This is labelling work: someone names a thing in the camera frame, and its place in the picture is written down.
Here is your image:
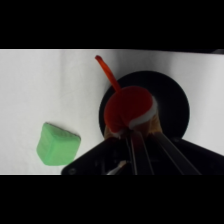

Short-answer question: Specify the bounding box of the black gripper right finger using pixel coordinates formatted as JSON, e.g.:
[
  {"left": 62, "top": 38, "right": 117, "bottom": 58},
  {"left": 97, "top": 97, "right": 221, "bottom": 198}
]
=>
[{"left": 150, "top": 131, "right": 203, "bottom": 175}]

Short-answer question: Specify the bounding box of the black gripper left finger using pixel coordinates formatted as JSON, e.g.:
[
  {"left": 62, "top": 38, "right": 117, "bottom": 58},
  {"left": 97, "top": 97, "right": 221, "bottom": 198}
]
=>
[{"left": 125, "top": 130, "right": 155, "bottom": 175}]

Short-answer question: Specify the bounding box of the potato toy with red hat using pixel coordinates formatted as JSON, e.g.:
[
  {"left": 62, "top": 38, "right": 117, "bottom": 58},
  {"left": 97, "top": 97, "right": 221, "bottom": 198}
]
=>
[{"left": 94, "top": 54, "right": 165, "bottom": 140}]

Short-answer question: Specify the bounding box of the large green foam block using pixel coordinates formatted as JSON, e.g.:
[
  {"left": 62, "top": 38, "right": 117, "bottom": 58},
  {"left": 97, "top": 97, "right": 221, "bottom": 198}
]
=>
[{"left": 35, "top": 121, "right": 82, "bottom": 167}]

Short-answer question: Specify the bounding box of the black round bowl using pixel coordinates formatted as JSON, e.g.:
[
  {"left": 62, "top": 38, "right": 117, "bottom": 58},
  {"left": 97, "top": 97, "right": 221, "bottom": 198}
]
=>
[{"left": 98, "top": 70, "right": 191, "bottom": 140}]

